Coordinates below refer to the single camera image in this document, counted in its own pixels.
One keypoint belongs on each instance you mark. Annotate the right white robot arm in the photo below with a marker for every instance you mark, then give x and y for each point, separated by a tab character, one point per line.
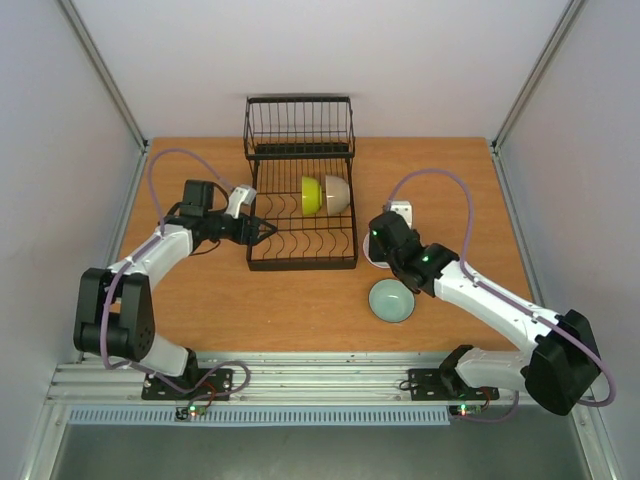
557	359

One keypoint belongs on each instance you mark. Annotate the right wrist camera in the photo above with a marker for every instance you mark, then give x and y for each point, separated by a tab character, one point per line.
403	208

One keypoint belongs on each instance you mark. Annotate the white bowl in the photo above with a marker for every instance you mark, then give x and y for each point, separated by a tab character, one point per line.
373	253

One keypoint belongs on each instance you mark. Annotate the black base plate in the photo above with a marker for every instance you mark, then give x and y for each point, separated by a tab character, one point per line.
425	384
216	386

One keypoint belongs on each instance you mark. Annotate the left small circuit board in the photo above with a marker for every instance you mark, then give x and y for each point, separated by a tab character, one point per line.
191	412

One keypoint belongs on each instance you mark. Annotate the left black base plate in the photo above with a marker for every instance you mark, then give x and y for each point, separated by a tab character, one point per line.
216	386

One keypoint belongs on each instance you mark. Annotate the cream beige bowl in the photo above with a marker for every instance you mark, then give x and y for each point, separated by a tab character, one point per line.
337	195

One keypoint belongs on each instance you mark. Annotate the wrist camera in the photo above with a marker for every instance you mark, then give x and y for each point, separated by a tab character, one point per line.
403	208
240	195

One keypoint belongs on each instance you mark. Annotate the aluminium rail base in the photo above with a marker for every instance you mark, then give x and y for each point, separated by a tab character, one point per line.
309	379

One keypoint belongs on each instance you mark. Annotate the small circuit board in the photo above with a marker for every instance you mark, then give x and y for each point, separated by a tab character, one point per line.
465	410
191	412

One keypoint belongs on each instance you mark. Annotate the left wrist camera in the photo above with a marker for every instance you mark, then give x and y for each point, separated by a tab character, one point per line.
240	195

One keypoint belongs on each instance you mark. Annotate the pale teal bowl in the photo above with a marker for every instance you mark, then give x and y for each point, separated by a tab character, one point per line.
391	301

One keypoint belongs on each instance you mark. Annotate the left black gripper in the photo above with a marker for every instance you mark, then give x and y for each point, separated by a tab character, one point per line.
253	229

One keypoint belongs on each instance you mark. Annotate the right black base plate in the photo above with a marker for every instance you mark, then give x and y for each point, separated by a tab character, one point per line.
425	384

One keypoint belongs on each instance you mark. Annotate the black wire dish rack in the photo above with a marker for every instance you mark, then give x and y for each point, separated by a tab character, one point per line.
285	137

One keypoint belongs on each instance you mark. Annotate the right small circuit board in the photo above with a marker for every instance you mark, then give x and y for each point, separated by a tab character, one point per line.
465	410

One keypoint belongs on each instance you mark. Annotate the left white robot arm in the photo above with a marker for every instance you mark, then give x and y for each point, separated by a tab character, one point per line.
114	313

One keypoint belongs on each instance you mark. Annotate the lime green bowl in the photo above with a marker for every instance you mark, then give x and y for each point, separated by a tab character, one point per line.
311	195

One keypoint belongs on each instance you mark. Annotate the grey slotted cable duct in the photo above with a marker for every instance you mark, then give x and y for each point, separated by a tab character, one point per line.
260	416

